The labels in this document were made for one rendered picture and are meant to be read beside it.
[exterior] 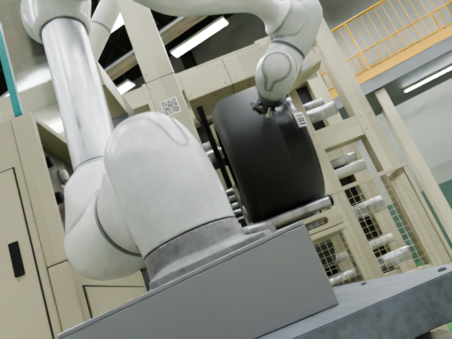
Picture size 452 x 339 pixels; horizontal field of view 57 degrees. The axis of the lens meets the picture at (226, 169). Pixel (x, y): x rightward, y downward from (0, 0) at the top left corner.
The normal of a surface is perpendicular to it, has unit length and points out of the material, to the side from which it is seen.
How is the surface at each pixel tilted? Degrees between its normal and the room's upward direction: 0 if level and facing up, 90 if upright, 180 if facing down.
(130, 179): 91
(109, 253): 130
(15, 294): 90
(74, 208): 81
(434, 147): 90
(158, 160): 86
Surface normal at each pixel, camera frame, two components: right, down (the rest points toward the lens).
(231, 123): -0.43, -0.41
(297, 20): 0.25, 0.04
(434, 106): -0.42, -0.12
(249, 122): -0.15, -0.44
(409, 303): 0.06, -0.33
